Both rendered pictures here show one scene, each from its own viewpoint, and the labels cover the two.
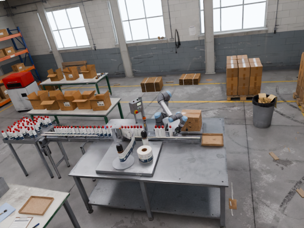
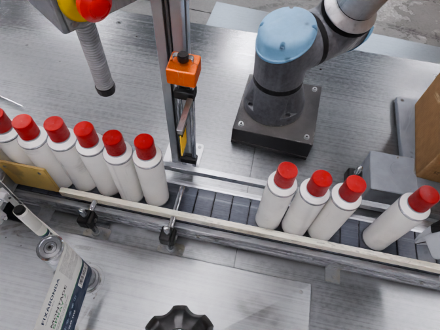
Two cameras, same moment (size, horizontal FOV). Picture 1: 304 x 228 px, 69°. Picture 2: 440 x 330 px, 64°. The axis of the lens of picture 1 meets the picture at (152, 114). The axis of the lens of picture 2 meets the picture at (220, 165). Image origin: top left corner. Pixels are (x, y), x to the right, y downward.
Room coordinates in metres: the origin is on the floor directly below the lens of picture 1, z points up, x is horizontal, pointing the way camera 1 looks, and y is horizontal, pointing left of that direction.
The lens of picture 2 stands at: (2.61, 0.14, 1.56)
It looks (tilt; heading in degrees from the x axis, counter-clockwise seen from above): 58 degrees down; 349
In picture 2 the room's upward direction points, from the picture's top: 5 degrees clockwise
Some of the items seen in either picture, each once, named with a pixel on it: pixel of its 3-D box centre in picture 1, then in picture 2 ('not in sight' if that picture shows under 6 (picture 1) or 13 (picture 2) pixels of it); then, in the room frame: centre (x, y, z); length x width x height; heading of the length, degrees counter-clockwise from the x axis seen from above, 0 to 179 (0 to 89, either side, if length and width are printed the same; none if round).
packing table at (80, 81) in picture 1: (77, 89); not in sight; (7.25, 2.35, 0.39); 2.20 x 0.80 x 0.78; 68
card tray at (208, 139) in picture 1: (212, 139); not in sight; (2.62, -0.80, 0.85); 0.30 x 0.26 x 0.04; 71
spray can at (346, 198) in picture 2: (163, 131); (335, 210); (2.84, -0.13, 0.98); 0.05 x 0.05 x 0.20
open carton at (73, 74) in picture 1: (70, 73); not in sight; (7.18, 2.37, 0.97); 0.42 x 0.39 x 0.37; 156
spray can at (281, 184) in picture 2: (156, 131); (275, 198); (2.88, -0.02, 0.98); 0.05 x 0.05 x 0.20
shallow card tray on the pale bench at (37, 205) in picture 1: (36, 205); not in sight; (1.98, 1.57, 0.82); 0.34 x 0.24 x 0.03; 74
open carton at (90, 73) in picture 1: (88, 72); not in sight; (7.03, 1.76, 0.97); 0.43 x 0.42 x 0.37; 155
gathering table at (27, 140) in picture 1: (39, 149); not in sight; (3.78, 2.35, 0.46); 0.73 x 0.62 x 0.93; 71
